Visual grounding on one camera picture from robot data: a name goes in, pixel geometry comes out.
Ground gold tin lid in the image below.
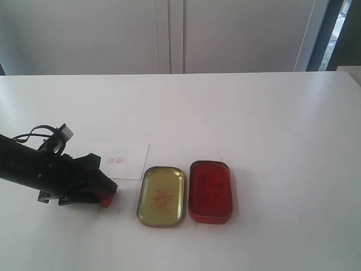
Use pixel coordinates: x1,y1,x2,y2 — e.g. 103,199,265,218
137,166,186,228

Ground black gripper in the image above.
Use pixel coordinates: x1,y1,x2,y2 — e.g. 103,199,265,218
37,154,118,206

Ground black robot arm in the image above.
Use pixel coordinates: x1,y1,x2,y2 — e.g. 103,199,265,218
1,135,118,207

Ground white cabinet doors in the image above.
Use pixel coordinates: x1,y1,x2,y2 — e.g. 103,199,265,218
1,1,328,75

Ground white neighbouring table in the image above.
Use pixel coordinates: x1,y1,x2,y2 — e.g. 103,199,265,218
336,65,361,86

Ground red rubber stamp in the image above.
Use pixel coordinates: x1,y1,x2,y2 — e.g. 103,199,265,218
97,192,115,208

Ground white paper card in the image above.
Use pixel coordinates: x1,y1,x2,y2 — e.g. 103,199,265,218
88,142,149,180

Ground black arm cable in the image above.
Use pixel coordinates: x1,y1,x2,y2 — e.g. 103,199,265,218
12,125,59,142

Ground red ink pad tin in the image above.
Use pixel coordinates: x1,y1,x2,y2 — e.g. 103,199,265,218
188,160,233,224

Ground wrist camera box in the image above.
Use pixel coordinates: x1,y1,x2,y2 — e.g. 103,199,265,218
46,124,73,155

